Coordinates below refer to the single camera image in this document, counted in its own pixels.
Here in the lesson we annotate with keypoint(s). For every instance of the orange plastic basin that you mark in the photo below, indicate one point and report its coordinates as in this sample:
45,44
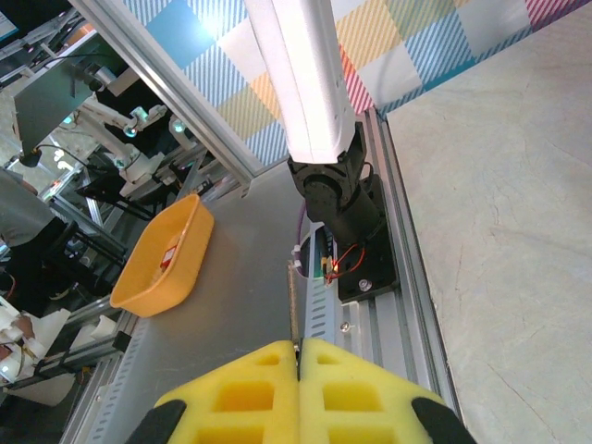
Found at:
194,263

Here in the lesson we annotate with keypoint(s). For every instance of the grey panel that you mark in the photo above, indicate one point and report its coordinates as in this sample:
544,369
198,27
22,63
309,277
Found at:
51,102

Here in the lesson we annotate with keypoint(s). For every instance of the person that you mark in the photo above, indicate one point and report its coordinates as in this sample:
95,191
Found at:
23,222

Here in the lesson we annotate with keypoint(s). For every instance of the slotted aluminium bar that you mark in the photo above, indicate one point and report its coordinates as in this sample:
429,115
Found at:
111,393

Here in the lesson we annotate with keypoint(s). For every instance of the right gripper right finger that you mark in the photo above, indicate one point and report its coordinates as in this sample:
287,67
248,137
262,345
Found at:
361,398

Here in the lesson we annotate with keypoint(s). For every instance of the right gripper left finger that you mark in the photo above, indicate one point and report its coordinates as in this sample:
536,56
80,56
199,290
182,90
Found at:
240,398

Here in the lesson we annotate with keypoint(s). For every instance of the aluminium frame post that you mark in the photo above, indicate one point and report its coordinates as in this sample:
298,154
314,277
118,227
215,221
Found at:
152,69

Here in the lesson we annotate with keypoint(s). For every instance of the red packet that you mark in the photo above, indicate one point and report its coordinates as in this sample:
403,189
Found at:
168,258

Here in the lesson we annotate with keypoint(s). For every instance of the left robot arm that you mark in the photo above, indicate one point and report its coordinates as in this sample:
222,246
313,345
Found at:
310,92

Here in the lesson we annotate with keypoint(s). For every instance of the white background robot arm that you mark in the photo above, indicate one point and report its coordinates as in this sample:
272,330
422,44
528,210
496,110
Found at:
134,162

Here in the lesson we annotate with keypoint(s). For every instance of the aluminium mounting rail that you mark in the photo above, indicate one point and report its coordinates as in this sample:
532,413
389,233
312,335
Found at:
393,333

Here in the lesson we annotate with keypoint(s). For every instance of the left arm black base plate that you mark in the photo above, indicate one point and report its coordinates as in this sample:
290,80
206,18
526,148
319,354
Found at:
370,277

